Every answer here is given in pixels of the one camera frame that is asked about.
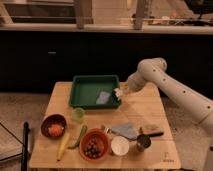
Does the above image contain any white small cup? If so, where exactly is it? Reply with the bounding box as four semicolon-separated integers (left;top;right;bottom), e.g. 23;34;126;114
111;136;129;156

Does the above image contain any blue-grey cloth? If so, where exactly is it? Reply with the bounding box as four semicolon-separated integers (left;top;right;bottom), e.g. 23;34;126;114
111;122;137;140

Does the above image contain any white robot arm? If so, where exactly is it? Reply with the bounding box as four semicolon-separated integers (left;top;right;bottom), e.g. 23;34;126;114
121;58;213;171

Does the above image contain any green cucumber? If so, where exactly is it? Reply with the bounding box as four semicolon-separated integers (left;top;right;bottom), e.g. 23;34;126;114
68;125;88;149

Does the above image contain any black pole stand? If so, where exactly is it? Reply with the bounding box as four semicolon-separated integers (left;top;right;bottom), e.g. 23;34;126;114
21;122;30;171

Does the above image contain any green plastic cup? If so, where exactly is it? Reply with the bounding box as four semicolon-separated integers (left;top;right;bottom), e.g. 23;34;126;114
72;107;85;123

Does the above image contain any orange carrot piece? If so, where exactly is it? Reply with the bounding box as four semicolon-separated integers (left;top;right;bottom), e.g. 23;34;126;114
48;124;63;137

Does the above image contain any green plastic tray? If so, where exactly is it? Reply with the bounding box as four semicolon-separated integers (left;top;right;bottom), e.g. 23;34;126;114
69;75;121;109

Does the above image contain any wooden scrub brush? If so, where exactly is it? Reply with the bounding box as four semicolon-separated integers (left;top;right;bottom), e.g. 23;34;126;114
139;124;164;137

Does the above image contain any orange bowl with berries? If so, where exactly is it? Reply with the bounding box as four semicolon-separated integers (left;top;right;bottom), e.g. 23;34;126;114
79;128;110;162

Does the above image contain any white-handled dish brush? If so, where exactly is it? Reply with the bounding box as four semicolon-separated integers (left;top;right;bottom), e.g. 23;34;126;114
114;88;122;99

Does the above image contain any dark red bowl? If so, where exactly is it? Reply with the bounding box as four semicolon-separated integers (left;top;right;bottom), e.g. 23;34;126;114
41;114;67;138

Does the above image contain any metal measuring cup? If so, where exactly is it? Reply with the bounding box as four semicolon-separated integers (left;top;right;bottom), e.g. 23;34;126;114
101;125;152;152

